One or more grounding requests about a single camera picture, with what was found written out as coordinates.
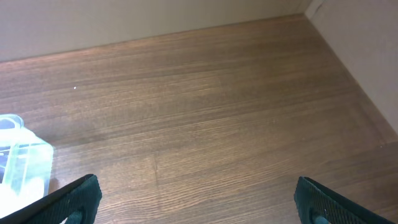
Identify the right clear plastic container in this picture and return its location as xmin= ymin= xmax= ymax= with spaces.
xmin=1 ymin=114 xmax=53 ymax=218

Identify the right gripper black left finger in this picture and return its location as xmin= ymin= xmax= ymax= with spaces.
xmin=1 ymin=174 xmax=102 ymax=224

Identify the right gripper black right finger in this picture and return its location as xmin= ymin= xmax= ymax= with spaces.
xmin=294 ymin=177 xmax=393 ymax=224

